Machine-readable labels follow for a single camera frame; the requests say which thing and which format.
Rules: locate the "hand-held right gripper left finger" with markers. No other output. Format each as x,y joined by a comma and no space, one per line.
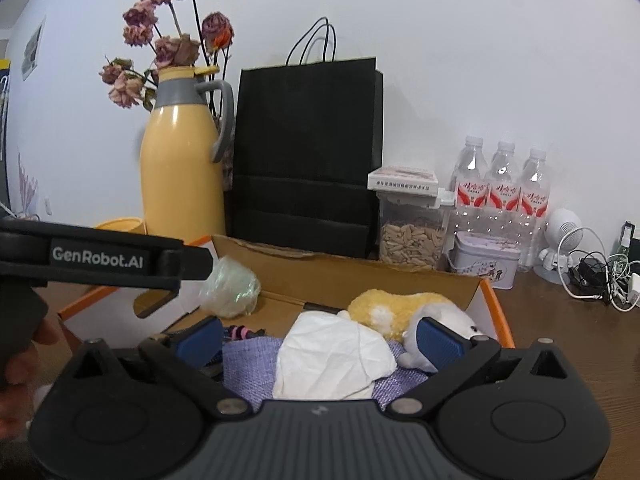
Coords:
200,340

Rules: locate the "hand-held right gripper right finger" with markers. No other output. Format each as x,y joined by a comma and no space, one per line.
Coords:
440,345

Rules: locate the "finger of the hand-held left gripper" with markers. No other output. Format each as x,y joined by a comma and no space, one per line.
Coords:
195,262

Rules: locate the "clear plastic bag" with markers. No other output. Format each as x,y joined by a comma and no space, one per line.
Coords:
230,285

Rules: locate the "purple knitted cloth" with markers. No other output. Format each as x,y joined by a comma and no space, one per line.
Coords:
250,365

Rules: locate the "yellow white plush toy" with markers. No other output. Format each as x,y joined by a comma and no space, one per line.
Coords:
380,310

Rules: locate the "white tissue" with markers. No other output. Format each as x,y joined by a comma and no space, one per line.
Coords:
330,355

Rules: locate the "orange cardboard box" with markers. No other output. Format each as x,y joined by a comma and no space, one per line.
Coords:
350,280

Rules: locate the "person's left hand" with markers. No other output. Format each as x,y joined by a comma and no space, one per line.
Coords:
20,385

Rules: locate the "yellow ceramic mug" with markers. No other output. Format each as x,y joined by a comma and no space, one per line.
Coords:
120,223

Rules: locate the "printed tin box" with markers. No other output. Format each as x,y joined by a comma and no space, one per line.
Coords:
482,265

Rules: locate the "yellow thermos jug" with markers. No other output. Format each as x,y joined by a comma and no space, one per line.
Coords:
180,170

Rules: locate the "clear seed container white lid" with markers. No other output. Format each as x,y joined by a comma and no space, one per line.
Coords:
410,245

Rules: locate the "black paper bag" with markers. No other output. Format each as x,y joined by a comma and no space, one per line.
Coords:
305,150

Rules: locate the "black power adapter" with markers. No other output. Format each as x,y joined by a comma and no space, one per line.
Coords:
589,270

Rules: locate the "white astronaut figure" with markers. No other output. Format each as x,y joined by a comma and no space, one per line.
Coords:
562,225

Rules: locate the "clear water bottle red label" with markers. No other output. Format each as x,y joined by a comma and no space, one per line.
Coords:
502,175
470,170
534,185

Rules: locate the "small white charger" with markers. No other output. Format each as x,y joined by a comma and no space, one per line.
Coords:
633,290

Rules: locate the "dried pink rose bouquet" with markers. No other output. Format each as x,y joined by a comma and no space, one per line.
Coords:
172,50

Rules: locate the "wall poster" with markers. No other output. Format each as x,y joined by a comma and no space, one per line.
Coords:
32,50

